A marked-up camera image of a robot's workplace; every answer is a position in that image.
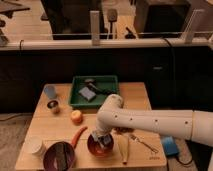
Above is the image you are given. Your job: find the purple bowl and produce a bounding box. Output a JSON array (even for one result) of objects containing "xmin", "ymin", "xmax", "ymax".
[{"xmin": 43, "ymin": 141, "xmax": 75, "ymax": 171}]

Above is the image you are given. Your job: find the white railing bar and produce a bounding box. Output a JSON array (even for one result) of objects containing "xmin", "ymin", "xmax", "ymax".
[{"xmin": 0, "ymin": 38, "xmax": 213, "ymax": 51}]

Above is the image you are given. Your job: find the black brush in tray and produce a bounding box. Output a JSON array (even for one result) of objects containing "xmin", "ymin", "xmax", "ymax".
[{"xmin": 84, "ymin": 78, "xmax": 112, "ymax": 95}]

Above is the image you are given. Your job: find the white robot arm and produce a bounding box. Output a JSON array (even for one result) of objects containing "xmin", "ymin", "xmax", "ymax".
[{"xmin": 94, "ymin": 94, "xmax": 213, "ymax": 147}]

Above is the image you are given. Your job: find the red bowl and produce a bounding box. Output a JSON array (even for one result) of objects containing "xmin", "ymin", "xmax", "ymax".
[{"xmin": 87, "ymin": 133, "xmax": 114, "ymax": 157}]

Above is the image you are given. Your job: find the white cup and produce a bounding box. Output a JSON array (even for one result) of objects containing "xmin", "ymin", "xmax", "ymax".
[{"xmin": 25, "ymin": 137, "xmax": 45, "ymax": 156}]

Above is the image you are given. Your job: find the green plastic tray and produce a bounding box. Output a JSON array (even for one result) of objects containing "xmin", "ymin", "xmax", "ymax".
[{"xmin": 69, "ymin": 75, "xmax": 119, "ymax": 109}]

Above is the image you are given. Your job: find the wooden spatula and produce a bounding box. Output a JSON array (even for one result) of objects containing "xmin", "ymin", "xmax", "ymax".
[{"xmin": 118, "ymin": 135, "xmax": 129, "ymax": 164}]

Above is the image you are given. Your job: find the metal fork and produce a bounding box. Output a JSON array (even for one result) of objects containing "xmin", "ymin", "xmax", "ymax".
[{"xmin": 129, "ymin": 134, "xmax": 159, "ymax": 154}]

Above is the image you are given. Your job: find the black cable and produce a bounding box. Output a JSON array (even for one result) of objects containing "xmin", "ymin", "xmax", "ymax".
[{"xmin": 161, "ymin": 37, "xmax": 195, "ymax": 166}]

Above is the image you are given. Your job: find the dark spatula in purple bowl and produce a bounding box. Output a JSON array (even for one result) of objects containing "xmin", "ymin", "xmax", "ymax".
[{"xmin": 55, "ymin": 143, "xmax": 67, "ymax": 171}]

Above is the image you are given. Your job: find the orange apple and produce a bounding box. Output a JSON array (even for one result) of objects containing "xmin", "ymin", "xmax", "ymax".
[{"xmin": 71, "ymin": 110, "xmax": 83, "ymax": 124}]

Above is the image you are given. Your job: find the blue box on floor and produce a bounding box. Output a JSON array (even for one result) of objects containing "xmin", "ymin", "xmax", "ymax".
[{"xmin": 161, "ymin": 136, "xmax": 179, "ymax": 157}]

